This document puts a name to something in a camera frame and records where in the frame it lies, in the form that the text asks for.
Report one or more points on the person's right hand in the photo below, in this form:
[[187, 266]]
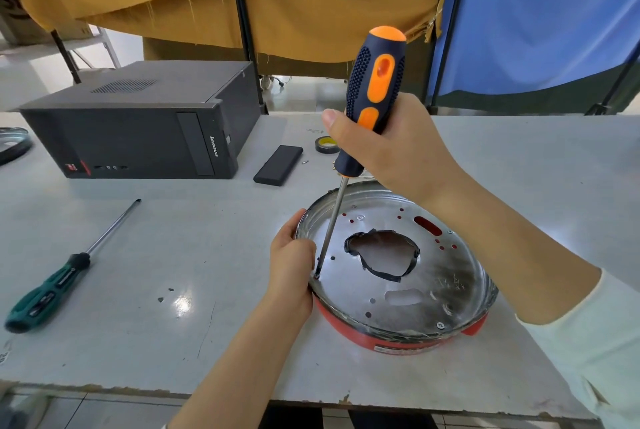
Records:
[[400, 153]]

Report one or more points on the person's left hand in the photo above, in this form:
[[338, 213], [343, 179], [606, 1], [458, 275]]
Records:
[[290, 263]]

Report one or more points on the person's left thumb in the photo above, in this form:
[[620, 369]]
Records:
[[298, 223]]

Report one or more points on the person's right thumb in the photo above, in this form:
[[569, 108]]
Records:
[[345, 129]]

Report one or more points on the orange and blue screwdriver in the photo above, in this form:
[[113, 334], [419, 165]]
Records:
[[372, 88]]

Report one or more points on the red cooker base with metal plate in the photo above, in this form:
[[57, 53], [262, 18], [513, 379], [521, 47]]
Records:
[[405, 283]]

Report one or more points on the person's left forearm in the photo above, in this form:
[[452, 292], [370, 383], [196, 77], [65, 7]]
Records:
[[240, 368]]

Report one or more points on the person's right forearm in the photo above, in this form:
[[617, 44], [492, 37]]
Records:
[[540, 263]]

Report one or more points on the black and yellow tape roll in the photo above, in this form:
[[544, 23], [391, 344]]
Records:
[[326, 144]]

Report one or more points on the black rectangular box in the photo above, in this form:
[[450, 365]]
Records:
[[278, 165]]

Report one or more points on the black metal stand pole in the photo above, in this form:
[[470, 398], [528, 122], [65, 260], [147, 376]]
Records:
[[66, 57], [248, 38], [451, 23]]

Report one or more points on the black desktop computer case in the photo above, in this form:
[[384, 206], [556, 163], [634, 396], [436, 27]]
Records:
[[150, 118]]

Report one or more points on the blue cloth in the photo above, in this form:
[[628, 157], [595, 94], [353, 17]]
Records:
[[540, 18]]

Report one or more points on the green and black screwdriver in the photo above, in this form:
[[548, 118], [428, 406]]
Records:
[[60, 278]]

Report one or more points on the white metal rack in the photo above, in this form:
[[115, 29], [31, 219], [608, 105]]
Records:
[[95, 51]]

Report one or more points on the black folding stand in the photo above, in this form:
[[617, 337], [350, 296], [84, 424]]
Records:
[[612, 88]]

